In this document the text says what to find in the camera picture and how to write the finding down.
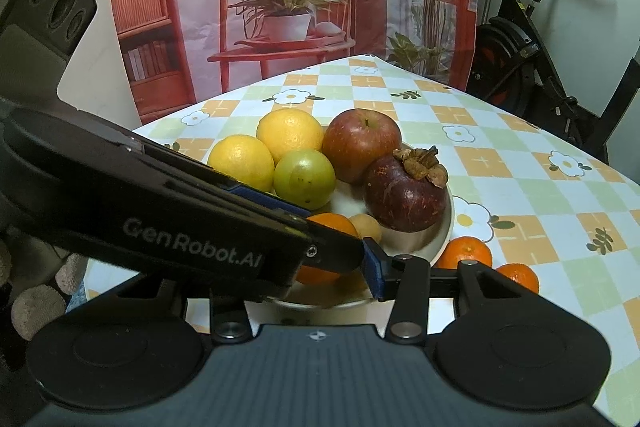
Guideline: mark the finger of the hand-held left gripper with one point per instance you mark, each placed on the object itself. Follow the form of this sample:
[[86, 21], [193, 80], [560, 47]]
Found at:
[[200, 237], [265, 199]]

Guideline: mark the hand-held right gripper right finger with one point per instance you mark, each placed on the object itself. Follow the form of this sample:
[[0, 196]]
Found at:
[[374, 272]]

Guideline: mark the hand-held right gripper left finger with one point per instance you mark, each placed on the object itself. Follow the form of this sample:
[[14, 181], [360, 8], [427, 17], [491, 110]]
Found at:
[[230, 314]]

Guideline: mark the yellow lemon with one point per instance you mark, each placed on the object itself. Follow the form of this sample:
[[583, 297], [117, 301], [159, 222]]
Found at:
[[240, 164], [290, 132]]

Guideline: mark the beige plate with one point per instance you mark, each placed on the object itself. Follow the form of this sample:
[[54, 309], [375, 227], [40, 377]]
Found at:
[[425, 243]]

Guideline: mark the orange tangerine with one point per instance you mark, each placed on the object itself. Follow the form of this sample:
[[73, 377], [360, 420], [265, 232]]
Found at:
[[522, 278], [332, 224], [465, 252]]

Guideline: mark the person's left hand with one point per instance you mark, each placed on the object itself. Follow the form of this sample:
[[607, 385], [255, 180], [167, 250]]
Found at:
[[37, 312]]

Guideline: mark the brown longan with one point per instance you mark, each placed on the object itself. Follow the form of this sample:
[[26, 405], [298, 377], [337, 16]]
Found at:
[[365, 227]]

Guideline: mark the large green jujube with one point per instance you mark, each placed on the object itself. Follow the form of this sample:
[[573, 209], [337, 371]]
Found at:
[[305, 177]]

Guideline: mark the purple mangosteen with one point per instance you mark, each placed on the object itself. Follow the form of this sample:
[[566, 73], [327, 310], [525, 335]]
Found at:
[[405, 197]]

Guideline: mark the white board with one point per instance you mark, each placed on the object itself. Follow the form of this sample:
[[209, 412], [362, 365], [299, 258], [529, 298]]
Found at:
[[100, 67]]

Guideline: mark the red apple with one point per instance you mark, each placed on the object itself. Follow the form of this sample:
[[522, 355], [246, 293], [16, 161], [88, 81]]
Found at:
[[357, 147]]

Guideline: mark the black exercise bike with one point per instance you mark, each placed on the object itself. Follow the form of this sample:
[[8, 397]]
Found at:
[[505, 52]]

